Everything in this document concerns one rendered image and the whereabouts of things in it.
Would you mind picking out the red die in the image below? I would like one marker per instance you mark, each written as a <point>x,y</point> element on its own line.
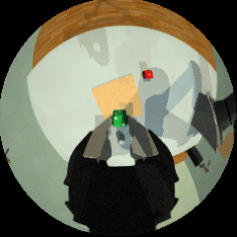
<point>147,74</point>

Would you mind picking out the tan flat mat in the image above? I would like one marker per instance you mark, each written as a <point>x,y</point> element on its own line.
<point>120,94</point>

